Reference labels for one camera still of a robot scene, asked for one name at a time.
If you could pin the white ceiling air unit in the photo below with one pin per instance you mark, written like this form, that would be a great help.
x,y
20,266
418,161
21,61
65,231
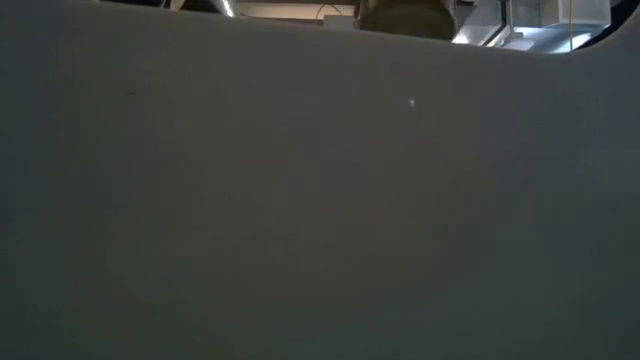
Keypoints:
x,y
540,35

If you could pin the white plastic bin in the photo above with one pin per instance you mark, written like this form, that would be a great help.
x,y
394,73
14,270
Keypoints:
x,y
300,200

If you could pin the narrow silver ceiling duct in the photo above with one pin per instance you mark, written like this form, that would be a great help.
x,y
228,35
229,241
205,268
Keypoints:
x,y
225,6

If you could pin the white ceiling box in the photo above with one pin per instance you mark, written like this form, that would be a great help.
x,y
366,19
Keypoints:
x,y
340,22

